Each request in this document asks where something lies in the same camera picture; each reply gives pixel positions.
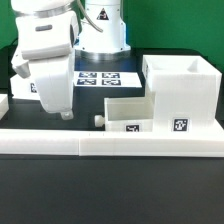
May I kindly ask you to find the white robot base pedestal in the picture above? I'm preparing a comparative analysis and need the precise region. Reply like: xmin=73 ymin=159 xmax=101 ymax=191
xmin=75 ymin=0 xmax=131 ymax=61

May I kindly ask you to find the white front drawer tray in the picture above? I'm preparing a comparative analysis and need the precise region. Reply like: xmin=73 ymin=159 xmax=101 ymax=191
xmin=94 ymin=97 xmax=154 ymax=132

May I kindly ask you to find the white drawer cabinet box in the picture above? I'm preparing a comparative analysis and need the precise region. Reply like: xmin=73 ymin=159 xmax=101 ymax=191
xmin=142 ymin=55 xmax=222 ymax=133

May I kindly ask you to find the white rear drawer tray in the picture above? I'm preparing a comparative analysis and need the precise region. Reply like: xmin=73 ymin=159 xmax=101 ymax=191
xmin=10 ymin=74 xmax=40 ymax=100

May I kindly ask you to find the white marker tag sheet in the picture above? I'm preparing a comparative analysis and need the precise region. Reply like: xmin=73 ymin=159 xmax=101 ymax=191
xmin=74 ymin=71 xmax=142 ymax=88

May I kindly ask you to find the white drawer tray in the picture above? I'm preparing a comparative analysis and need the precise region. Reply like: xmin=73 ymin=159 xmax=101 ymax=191
xmin=94 ymin=97 xmax=154 ymax=132
xmin=10 ymin=74 xmax=40 ymax=100

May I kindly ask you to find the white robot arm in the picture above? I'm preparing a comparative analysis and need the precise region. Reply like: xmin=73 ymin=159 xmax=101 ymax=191
xmin=11 ymin=0 xmax=79 ymax=120

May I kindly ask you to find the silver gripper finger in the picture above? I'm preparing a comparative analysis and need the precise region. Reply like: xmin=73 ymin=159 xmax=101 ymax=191
xmin=61 ymin=111 xmax=74 ymax=120

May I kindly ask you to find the white foam border frame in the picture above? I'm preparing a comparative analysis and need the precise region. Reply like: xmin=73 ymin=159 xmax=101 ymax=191
xmin=0 ymin=93 xmax=224 ymax=158

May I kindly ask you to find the black cable with connector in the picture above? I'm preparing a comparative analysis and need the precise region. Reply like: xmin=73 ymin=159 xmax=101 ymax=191
xmin=75 ymin=0 xmax=105 ymax=34

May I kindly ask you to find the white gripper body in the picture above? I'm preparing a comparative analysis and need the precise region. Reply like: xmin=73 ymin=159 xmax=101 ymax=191
xmin=29 ymin=53 xmax=74 ymax=113

